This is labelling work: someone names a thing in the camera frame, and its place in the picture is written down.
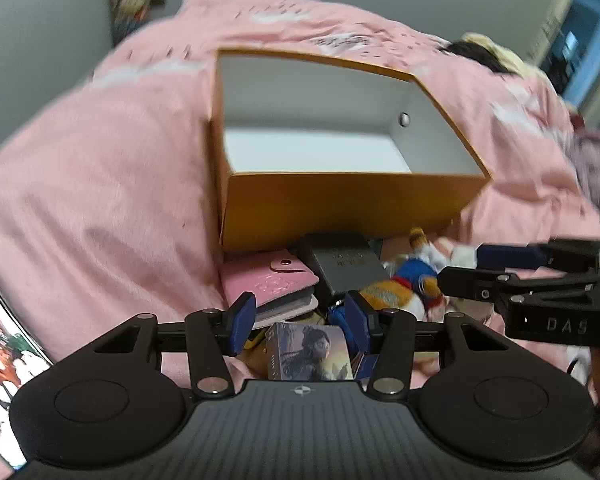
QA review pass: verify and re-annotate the printed photo sheet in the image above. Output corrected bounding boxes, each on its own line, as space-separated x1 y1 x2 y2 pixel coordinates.
0 275 54 472

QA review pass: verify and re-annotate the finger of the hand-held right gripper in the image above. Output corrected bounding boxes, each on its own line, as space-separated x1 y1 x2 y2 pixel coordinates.
437 266 600 307
477 239 600 275

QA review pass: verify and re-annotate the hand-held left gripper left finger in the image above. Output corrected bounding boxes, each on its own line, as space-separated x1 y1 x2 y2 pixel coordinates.
86 291 257 401

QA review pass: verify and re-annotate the purple cloth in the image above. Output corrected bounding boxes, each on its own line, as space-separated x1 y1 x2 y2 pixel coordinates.
567 127 600 242

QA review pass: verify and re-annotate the pink blanket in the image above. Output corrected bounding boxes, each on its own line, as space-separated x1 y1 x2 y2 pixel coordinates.
0 0 600 392

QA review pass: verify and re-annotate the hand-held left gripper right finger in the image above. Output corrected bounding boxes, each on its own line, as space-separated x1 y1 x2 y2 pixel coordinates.
345 291 512 401

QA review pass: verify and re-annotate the printed picture box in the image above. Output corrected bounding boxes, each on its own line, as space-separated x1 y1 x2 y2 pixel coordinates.
264 322 357 382

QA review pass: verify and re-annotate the blue patterned pouch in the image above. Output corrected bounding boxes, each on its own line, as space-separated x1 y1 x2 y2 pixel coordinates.
326 300 353 343

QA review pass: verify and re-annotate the pink card wallet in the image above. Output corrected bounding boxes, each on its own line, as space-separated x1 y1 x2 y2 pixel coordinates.
221 249 322 322

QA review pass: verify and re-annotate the plush toy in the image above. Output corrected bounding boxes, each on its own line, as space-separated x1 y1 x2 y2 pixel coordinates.
359 227 480 322

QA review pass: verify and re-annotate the grey small box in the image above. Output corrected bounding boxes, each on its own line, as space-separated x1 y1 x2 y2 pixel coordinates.
297 232 390 307

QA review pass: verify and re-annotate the yellow black knitted cloth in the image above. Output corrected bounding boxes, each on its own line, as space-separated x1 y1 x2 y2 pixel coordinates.
442 31 547 80

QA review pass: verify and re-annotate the orange cardboard box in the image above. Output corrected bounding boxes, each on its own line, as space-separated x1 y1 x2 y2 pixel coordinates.
211 49 492 254

